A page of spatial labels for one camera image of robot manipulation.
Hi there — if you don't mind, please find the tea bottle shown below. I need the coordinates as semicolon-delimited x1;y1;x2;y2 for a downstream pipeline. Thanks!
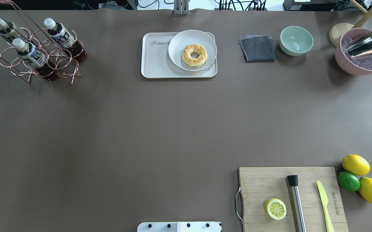
12;38;58;81
0;18;23;44
44;18;87;62

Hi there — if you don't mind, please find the cream serving tray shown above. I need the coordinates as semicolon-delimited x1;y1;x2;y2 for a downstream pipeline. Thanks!
141;32;218;78

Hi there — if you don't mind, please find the glazed donut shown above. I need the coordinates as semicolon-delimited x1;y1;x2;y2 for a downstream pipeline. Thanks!
182;44;208;67

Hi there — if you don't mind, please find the white round plate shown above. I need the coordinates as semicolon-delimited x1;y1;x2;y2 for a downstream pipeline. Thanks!
168;30;218;72

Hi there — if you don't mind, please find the folded grey cloth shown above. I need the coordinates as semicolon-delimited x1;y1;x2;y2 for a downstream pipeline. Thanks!
239;35;276;62

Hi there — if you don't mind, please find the bamboo cutting board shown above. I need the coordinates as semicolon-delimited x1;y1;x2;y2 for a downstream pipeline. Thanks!
239;167;348;232

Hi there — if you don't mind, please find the steel muddler black tip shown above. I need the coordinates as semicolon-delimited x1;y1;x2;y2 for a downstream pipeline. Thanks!
287;175;307;232

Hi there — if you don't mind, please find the half lemon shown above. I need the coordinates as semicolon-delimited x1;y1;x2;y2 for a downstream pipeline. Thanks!
265;198;287;220

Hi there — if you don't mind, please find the mint green bowl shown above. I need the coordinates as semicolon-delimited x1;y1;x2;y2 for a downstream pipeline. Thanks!
279;25;314;57

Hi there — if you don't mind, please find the round wooden stand base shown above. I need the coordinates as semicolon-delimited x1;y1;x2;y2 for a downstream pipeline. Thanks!
328;23;354;46

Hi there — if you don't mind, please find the green lime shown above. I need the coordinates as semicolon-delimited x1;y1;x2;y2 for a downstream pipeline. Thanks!
337;171;360;191

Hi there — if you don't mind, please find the upper whole lemon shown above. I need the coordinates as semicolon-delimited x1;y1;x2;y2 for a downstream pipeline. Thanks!
342;154;370;176

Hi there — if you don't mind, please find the yellow plastic knife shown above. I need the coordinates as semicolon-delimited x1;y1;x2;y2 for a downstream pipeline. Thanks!
316;180;335;232

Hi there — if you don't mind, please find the pink ice bowl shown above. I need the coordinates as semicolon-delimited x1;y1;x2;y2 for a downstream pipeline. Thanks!
335;28;372;75

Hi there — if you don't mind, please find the metal ice scoop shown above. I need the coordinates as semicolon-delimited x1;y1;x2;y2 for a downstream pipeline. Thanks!
346;32;372;60

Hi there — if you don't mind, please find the aluminium frame post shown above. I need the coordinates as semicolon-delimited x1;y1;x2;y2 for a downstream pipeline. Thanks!
174;0;189;15

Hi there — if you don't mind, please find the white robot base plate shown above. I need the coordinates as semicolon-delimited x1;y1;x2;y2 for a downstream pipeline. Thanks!
137;221;222;232

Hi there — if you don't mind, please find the copper wire bottle rack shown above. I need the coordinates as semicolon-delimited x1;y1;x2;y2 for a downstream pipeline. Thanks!
0;0;88;84

